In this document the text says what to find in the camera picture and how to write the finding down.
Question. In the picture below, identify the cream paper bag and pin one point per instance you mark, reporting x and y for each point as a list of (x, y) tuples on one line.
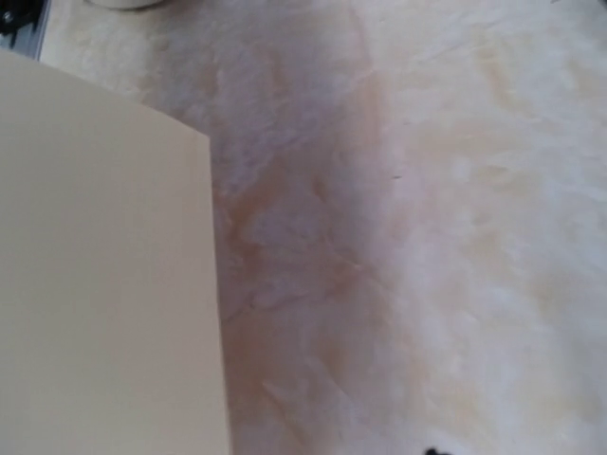
[(110, 334)]

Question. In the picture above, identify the aluminium front rail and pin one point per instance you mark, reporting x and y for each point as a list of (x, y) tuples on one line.
[(23, 26)]

